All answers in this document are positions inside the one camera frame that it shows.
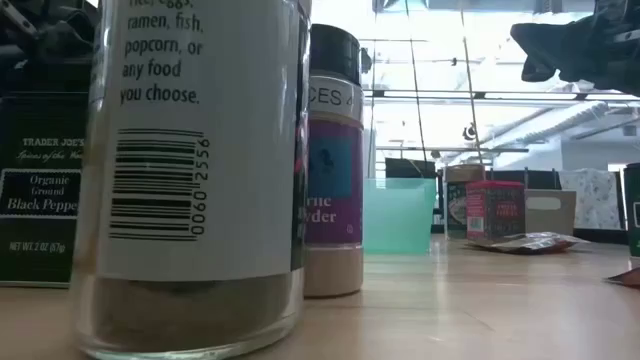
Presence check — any garlic powder bottle black cap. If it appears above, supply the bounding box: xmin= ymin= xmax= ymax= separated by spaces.
xmin=302 ymin=23 xmax=366 ymax=300

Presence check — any grey plastic bin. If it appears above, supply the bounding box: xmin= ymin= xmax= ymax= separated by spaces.
xmin=523 ymin=188 xmax=578 ymax=236

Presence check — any red lid spice tin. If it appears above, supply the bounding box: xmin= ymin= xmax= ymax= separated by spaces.
xmin=464 ymin=179 xmax=526 ymax=242

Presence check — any black pepper tin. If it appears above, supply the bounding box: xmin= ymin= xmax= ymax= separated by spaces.
xmin=622 ymin=162 xmax=640 ymax=259
xmin=0 ymin=92 xmax=94 ymax=290

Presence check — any paper cup front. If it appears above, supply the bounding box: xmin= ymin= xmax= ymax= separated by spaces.
xmin=69 ymin=0 xmax=314 ymax=360

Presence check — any black hanging cable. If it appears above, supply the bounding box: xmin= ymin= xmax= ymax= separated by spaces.
xmin=403 ymin=0 xmax=430 ymax=164

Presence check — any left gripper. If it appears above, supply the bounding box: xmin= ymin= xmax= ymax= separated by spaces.
xmin=0 ymin=0 xmax=101 ymax=94

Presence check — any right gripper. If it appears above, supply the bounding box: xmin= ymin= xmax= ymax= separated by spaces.
xmin=509 ymin=0 xmax=640 ymax=97

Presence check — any yellow cable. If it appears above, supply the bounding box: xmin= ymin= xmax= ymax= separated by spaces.
xmin=458 ymin=0 xmax=485 ymax=169

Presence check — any brown spice packet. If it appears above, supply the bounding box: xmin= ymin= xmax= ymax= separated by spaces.
xmin=464 ymin=231 xmax=591 ymax=255
xmin=604 ymin=266 xmax=640 ymax=289

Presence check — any teal plastic bin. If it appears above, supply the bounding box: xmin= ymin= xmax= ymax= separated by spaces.
xmin=362 ymin=177 xmax=437 ymax=255

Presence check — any white patterned partition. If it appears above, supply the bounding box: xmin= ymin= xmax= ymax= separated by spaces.
xmin=558 ymin=168 xmax=624 ymax=231

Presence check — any silver ventilation duct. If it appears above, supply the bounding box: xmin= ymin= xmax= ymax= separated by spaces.
xmin=492 ymin=99 xmax=614 ymax=157

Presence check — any long ceiling light strip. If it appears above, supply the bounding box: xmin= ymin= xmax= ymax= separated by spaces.
xmin=363 ymin=89 xmax=640 ymax=101

